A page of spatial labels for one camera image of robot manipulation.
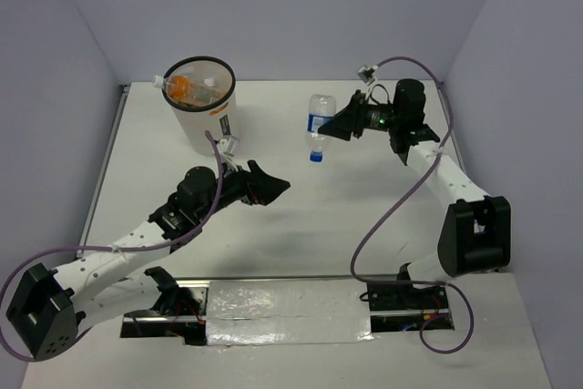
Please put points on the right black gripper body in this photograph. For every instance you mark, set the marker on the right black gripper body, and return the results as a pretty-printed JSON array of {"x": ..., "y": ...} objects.
[{"x": 380, "y": 117}]

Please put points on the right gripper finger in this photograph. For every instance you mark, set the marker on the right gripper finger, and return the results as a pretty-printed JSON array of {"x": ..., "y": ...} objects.
[
  {"x": 342, "y": 126},
  {"x": 358, "y": 100}
]

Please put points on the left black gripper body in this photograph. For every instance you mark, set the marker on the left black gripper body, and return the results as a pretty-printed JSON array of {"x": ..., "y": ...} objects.
[{"x": 233, "y": 187}]

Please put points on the small blue cap bottle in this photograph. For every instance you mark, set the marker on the small blue cap bottle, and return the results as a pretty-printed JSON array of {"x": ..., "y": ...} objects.
[{"x": 320, "y": 111}]

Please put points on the blue label water bottle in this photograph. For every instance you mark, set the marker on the blue label water bottle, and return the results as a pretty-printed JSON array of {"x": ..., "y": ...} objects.
[{"x": 210, "y": 81}]

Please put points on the long orange label bottle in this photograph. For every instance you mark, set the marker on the long orange label bottle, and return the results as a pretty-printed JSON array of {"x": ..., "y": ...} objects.
[{"x": 184, "y": 91}]

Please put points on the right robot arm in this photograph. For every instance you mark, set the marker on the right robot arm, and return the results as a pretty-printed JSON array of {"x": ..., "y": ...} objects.
[{"x": 476, "y": 233}]

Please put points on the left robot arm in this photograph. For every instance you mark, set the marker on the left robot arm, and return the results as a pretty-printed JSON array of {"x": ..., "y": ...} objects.
[{"x": 52, "y": 308}]

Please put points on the white bin with black rim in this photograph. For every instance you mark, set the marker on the white bin with black rim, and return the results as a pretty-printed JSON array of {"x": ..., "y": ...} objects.
[{"x": 219, "y": 119}]

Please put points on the silver tape strip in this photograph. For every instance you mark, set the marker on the silver tape strip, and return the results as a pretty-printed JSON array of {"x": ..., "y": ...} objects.
[{"x": 286, "y": 312}]

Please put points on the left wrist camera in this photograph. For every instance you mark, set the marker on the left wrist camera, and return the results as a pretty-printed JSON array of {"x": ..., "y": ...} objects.
[{"x": 227, "y": 147}]

